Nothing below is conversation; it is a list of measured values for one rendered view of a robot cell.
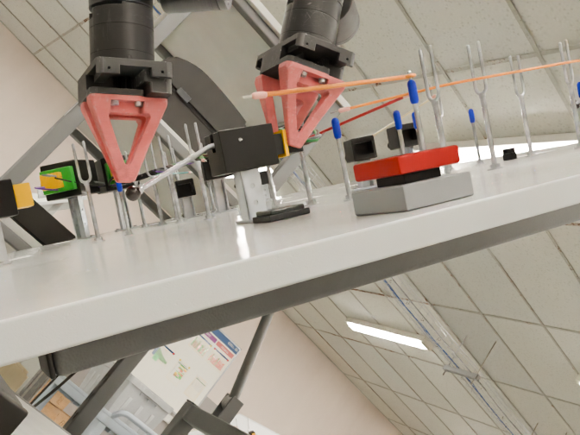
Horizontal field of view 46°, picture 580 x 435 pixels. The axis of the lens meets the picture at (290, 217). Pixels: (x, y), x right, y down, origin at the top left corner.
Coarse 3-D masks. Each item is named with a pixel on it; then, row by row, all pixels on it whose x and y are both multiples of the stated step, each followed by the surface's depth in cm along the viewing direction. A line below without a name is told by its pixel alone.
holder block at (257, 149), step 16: (240, 128) 65; (256, 128) 65; (272, 128) 66; (208, 144) 67; (224, 144) 64; (240, 144) 65; (256, 144) 65; (272, 144) 66; (224, 160) 64; (240, 160) 64; (256, 160) 65; (272, 160) 66
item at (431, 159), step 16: (384, 160) 43; (400, 160) 41; (416, 160) 42; (432, 160) 43; (448, 160) 43; (368, 176) 44; (384, 176) 43; (400, 176) 43; (416, 176) 43; (432, 176) 44
